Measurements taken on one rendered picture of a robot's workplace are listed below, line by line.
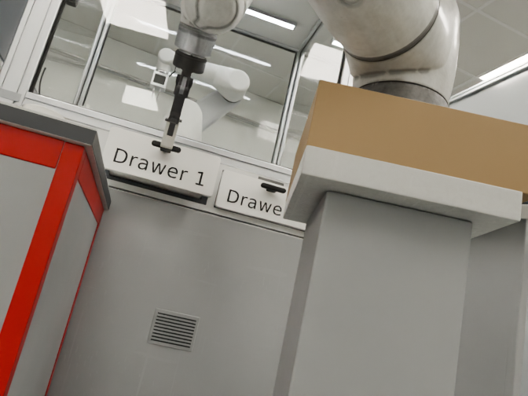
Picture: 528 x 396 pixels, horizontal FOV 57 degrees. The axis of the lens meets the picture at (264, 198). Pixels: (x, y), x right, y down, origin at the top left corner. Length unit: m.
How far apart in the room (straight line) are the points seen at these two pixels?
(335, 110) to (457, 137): 0.16
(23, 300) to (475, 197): 0.62
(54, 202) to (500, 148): 0.62
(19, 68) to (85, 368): 0.81
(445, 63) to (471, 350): 0.86
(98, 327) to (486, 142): 1.01
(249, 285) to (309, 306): 0.76
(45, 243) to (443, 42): 0.65
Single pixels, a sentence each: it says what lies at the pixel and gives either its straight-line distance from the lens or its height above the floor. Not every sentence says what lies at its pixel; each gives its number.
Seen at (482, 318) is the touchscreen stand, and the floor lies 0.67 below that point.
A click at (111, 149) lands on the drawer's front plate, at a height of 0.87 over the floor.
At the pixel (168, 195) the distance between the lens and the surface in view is 1.37.
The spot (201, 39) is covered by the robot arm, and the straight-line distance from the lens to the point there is 1.14.
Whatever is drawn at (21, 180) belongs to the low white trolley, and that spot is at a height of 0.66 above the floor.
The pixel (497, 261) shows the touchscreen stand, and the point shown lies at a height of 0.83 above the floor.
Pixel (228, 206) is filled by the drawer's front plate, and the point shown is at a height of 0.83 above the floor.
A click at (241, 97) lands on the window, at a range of 1.51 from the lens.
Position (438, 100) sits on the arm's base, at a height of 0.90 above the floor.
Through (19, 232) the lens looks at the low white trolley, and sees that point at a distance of 0.77.
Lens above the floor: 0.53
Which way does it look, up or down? 14 degrees up
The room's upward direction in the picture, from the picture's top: 13 degrees clockwise
